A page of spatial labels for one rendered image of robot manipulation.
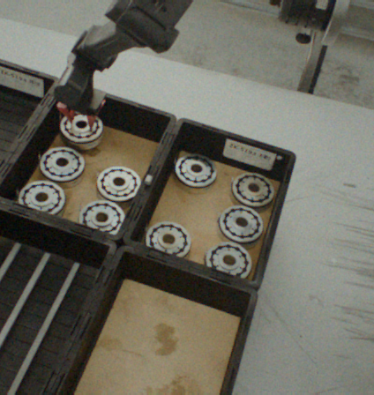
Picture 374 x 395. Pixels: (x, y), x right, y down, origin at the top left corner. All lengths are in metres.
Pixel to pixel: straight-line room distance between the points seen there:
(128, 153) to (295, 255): 0.49
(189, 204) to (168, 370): 0.41
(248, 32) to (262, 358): 2.21
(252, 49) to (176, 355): 2.22
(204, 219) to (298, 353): 0.37
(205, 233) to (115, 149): 0.32
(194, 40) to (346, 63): 0.76
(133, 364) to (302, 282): 0.52
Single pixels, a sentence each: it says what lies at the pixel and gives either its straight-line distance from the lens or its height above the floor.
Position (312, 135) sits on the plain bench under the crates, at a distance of 1.97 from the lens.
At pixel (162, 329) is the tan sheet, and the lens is 1.37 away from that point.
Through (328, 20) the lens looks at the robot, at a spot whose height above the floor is 1.13.
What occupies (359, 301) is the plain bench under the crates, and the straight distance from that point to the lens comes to 1.67.
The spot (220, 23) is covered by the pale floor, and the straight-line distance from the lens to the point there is 3.46.
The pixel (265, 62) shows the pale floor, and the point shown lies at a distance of 3.29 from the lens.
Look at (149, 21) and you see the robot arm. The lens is 1.05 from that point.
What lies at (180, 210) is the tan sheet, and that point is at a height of 0.83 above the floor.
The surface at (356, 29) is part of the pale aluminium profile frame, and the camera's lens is 3.42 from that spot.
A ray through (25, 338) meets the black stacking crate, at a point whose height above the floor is 0.83.
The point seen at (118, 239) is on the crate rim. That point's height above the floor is 0.93.
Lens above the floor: 2.05
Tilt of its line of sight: 51 degrees down
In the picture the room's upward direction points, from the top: 12 degrees clockwise
